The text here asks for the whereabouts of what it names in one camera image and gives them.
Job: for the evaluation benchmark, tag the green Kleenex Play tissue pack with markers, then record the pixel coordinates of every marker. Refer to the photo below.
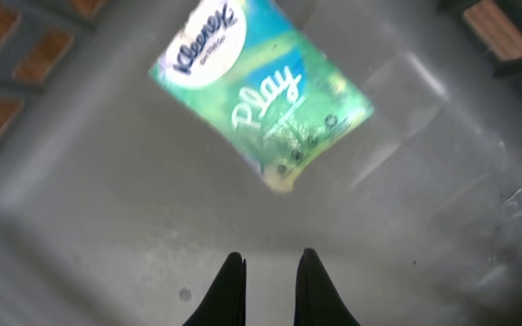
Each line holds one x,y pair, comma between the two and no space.
245,70

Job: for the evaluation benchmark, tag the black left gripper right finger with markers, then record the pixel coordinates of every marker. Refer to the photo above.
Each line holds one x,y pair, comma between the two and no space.
317,302

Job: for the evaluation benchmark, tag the grey plastic mesh basket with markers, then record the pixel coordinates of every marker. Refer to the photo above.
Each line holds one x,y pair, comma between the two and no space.
118,206

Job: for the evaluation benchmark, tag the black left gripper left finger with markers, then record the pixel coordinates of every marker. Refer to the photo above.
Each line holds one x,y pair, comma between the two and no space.
225,301

